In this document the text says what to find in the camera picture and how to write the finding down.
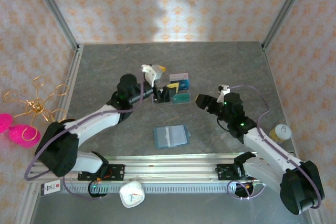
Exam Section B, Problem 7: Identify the yellow can with white lid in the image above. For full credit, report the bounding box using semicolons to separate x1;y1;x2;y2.
269;123;293;144

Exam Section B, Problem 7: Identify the clear acrylic card stand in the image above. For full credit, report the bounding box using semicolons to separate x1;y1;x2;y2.
151;78;191;107

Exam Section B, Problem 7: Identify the large pink fuzzy ball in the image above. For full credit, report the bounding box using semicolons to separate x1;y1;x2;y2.
8;124;41;148

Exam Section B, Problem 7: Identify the blue card holder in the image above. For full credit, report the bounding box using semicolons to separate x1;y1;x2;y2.
153;124;192;151

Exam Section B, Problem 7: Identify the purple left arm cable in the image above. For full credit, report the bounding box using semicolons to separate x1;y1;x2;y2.
24;81;145;182

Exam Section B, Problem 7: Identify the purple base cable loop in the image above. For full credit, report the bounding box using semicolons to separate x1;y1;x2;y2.
62;176;106;200
226;179;266;201

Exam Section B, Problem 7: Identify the green credit card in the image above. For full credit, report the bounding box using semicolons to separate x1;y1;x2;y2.
173;92;191;104

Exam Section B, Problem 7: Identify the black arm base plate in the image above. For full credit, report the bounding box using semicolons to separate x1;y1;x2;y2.
77;164;125;182
216;164;245;182

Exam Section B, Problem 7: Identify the grey slotted cable duct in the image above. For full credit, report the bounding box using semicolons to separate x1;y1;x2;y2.
61;183;279;195

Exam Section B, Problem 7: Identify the aluminium table side rail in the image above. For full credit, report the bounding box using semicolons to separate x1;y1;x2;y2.
14;44;85;224
262;42;326;224

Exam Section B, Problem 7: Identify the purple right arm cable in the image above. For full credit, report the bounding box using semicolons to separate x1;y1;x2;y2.
227;84;324;210

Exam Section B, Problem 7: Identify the white label with red mark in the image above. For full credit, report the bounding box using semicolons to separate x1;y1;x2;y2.
40;179;62;196

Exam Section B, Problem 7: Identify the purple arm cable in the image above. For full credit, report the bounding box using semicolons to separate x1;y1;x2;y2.
227;84;324;210
24;81;145;182

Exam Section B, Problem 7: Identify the black base electronics module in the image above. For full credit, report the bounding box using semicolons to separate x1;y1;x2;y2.
88;181;110;198
229;180;254;200

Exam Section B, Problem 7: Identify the aluminium frame post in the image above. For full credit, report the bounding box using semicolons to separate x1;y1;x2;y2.
261;0;313;51
27;0;81;52

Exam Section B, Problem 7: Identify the small pink fuzzy ball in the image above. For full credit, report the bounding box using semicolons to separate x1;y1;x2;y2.
0;113;13;134

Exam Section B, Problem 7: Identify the aluminium mounting rail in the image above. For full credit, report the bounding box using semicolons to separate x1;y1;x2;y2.
27;152;263;185

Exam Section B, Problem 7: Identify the gold wire stand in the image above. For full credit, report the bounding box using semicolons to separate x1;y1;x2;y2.
2;76;71;141

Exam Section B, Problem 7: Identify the silver credit card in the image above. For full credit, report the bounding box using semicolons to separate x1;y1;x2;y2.
170;72;190;82

